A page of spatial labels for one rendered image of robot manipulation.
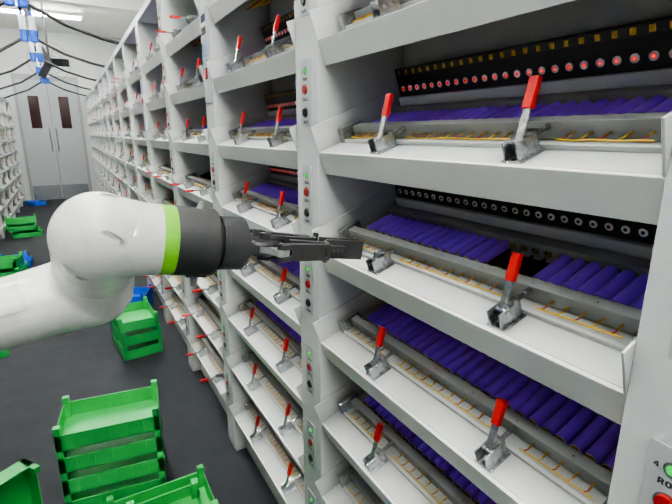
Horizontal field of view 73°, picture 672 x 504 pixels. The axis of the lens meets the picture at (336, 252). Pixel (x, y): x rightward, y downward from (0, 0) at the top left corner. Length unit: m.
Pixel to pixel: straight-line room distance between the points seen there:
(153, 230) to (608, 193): 0.49
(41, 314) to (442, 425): 0.57
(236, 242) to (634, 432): 0.48
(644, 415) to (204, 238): 0.50
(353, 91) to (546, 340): 0.59
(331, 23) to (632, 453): 0.78
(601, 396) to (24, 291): 0.66
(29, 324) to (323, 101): 0.60
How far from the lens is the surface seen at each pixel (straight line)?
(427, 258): 0.75
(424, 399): 0.80
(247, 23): 1.63
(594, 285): 0.63
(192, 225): 0.60
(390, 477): 0.96
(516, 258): 0.59
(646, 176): 0.47
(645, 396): 0.51
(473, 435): 0.73
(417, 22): 0.69
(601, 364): 0.55
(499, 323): 0.59
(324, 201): 0.92
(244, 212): 1.39
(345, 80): 0.93
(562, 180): 0.51
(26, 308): 0.68
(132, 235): 0.58
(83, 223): 0.58
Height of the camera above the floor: 1.18
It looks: 15 degrees down
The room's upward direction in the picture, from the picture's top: straight up
